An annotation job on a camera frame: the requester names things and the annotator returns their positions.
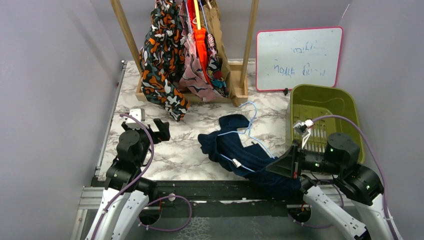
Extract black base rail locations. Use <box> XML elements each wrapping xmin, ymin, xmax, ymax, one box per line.
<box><xmin>157</xmin><ymin>180</ymin><xmax>303</xmax><ymax>218</ymax></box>

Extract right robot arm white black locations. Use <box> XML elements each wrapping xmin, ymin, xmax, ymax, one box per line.
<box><xmin>266</xmin><ymin>132</ymin><xmax>402</xmax><ymax>240</ymax></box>

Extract camouflage orange black garment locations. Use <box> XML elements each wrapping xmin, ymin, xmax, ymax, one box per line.
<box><xmin>139</xmin><ymin>0</ymin><xmax>190</xmax><ymax>122</ymax></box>

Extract wooden clothes rack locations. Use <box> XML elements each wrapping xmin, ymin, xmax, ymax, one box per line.
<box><xmin>110</xmin><ymin>0</ymin><xmax>259</xmax><ymax>106</ymax></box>

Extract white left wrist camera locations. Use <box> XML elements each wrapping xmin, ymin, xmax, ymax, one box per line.
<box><xmin>125</xmin><ymin>108</ymin><xmax>145</xmax><ymax>129</ymax></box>

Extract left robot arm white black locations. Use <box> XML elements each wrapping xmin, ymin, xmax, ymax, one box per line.
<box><xmin>85</xmin><ymin>117</ymin><xmax>170</xmax><ymax>240</ymax></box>

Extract tan khaki shorts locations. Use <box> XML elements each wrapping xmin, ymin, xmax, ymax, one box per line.
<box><xmin>199</xmin><ymin>0</ymin><xmax>240</xmax><ymax>107</ymax></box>

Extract pink framed whiteboard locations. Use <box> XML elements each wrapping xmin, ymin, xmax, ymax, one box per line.
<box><xmin>255</xmin><ymin>26</ymin><xmax>344</xmax><ymax>92</ymax></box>

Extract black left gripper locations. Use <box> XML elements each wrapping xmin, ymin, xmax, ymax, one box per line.
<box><xmin>123</xmin><ymin>118</ymin><xmax>170</xmax><ymax>167</ymax></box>

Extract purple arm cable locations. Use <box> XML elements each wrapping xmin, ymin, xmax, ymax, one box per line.
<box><xmin>90</xmin><ymin>113</ymin><xmax>193</xmax><ymax>240</ymax></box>
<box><xmin>287</xmin><ymin>114</ymin><xmax>398</xmax><ymax>240</ymax></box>

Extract pink patterned garment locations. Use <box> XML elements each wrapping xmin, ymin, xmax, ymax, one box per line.
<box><xmin>179</xmin><ymin>0</ymin><xmax>219</xmax><ymax>102</ymax></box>

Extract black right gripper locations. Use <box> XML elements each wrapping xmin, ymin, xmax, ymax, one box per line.
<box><xmin>266</xmin><ymin>138</ymin><xmax>343</xmax><ymax>177</ymax></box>

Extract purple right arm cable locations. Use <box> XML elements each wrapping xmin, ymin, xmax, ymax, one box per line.
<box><xmin>287</xmin><ymin>114</ymin><xmax>398</xmax><ymax>240</ymax></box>

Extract colourful patterned shorts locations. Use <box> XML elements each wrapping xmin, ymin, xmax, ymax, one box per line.
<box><xmin>205</xmin><ymin>33</ymin><xmax>229</xmax><ymax>98</ymax></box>

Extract light blue wire hanger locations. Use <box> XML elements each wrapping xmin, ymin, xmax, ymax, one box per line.
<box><xmin>215</xmin><ymin>101</ymin><xmax>276</xmax><ymax>176</ymax></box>

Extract olive green plastic basket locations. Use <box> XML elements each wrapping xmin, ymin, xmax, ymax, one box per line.
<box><xmin>285</xmin><ymin>84</ymin><xmax>365</xmax><ymax>164</ymax></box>

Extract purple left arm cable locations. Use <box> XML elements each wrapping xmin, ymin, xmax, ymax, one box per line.
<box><xmin>90</xmin><ymin>113</ymin><xmax>193</xmax><ymax>240</ymax></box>

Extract navy blue shorts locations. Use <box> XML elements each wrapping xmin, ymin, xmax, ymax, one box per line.
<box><xmin>197</xmin><ymin>114</ymin><xmax>301</xmax><ymax>200</ymax></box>

